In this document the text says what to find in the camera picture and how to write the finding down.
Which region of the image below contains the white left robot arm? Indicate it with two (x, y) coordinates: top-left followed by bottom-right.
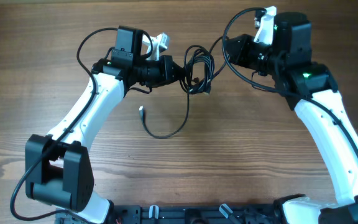
(18, 26), (185, 223)

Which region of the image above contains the black USB cable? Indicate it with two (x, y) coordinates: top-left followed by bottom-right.
(139, 35), (229, 139)

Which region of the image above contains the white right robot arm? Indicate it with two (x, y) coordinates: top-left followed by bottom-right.
(222, 6), (358, 223)

